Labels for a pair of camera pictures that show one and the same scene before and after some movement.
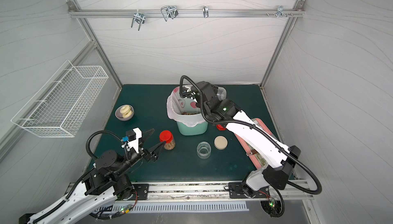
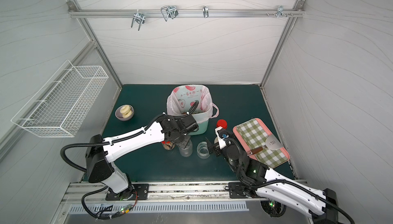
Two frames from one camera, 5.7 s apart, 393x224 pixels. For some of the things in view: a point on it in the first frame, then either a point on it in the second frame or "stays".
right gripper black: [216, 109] → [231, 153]
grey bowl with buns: [124, 112] stays
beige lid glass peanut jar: [203, 150] stays
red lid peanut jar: [167, 136] stays
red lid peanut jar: [221, 93] → [187, 152]
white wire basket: [60, 106] stays
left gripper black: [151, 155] → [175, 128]
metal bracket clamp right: [280, 12] stays
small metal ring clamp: [205, 10] stays
